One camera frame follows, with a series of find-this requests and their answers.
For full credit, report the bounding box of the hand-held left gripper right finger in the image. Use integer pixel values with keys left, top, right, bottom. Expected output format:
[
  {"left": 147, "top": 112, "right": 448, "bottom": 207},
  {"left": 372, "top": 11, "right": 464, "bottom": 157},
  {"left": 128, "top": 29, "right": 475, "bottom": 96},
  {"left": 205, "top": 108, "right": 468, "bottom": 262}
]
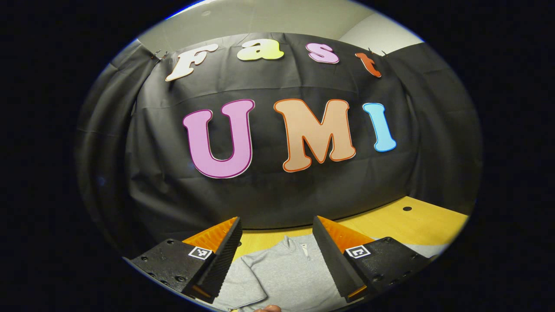
[{"left": 312, "top": 215, "right": 434, "bottom": 304}]

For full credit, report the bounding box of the grey zip-neck sweatshirt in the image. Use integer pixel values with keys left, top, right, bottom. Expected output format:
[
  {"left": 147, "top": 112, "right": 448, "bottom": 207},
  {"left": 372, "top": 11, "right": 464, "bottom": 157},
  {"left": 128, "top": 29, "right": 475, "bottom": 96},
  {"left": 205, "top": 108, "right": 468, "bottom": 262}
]
[{"left": 208, "top": 234, "right": 449, "bottom": 312}]

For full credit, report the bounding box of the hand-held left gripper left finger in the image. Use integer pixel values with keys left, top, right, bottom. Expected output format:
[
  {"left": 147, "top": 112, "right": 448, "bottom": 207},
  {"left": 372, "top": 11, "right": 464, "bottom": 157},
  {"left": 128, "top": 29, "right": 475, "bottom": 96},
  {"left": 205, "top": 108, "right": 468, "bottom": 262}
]
[{"left": 124, "top": 217, "right": 243, "bottom": 304}]

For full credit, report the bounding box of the black backdrop cloth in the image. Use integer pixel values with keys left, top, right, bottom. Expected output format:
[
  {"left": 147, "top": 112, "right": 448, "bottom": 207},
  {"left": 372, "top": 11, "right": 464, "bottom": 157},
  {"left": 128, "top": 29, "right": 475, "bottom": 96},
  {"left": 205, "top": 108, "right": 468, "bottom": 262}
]
[{"left": 74, "top": 32, "right": 483, "bottom": 260}]

